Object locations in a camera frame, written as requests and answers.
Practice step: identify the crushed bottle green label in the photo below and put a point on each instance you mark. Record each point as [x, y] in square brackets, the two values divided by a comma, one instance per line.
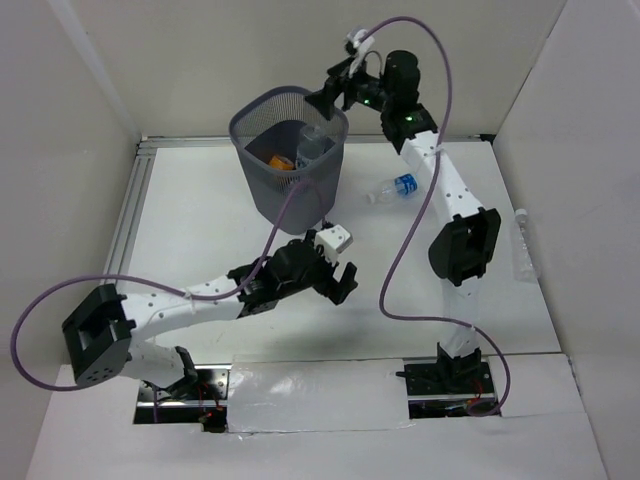
[313, 142]

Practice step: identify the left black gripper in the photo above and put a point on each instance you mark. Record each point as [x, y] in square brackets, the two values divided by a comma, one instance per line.
[329, 280]

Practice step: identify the aluminium frame rail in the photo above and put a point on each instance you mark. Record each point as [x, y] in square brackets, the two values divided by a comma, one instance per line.
[189, 217]

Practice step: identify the orange juice bottle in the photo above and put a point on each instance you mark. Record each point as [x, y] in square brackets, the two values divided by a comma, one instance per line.
[282, 163]

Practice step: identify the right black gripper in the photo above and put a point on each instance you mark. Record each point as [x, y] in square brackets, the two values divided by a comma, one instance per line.
[324, 98]

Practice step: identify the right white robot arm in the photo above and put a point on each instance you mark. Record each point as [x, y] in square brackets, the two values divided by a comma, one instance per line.
[463, 248]

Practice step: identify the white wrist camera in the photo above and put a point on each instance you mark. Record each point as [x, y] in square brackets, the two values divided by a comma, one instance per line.
[332, 241]
[358, 43]

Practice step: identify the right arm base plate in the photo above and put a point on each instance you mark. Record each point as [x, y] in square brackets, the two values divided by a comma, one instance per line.
[430, 396]

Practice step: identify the clear bottle blue label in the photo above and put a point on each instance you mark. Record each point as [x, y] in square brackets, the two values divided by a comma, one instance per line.
[392, 190]

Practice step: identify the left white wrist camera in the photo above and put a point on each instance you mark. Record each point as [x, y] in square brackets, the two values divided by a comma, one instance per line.
[332, 241]

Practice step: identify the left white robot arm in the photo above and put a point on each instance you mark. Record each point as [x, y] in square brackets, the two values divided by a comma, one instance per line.
[109, 334]

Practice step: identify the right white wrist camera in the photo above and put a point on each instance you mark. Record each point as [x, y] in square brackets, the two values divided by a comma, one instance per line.
[358, 43]

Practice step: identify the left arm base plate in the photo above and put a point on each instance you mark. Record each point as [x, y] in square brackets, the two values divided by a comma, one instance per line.
[204, 405]

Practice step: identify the clear bottle white cap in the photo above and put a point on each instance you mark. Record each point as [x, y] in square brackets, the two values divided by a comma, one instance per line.
[524, 266]

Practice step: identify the grey mesh waste bin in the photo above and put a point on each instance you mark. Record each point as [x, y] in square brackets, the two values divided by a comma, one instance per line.
[270, 125]

